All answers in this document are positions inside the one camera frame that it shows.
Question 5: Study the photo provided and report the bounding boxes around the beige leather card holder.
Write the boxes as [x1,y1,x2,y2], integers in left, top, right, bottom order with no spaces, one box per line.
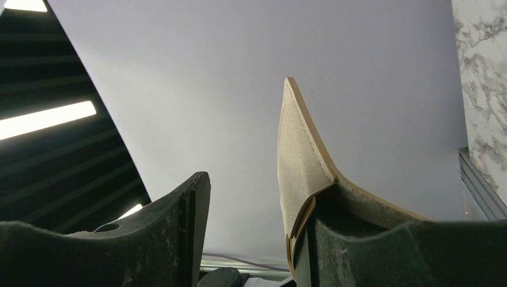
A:
[277,77,427,276]

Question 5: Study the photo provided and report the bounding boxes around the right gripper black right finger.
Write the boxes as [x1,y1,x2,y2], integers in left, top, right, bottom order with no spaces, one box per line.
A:
[295,186,506,286]

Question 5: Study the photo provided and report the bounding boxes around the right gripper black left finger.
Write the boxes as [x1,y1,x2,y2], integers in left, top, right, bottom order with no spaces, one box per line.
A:
[1,172,211,286]

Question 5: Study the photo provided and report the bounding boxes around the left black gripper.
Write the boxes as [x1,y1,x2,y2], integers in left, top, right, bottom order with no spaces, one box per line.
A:
[197,267,298,287]

